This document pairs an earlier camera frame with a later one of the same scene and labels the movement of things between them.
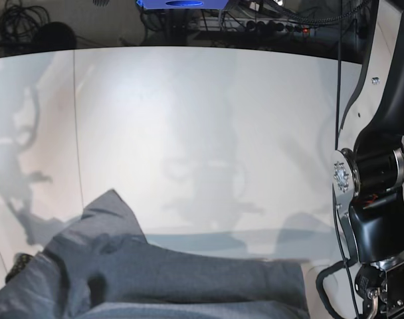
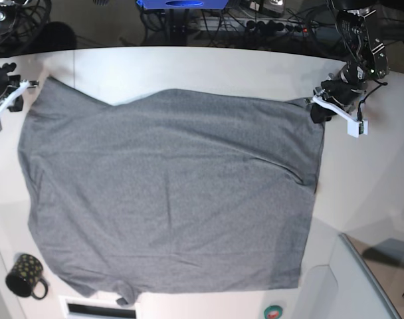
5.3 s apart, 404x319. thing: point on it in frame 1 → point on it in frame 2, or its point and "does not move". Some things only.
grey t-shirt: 104,268 → 175,191
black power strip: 275,26 does not move
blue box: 191,4 does not move
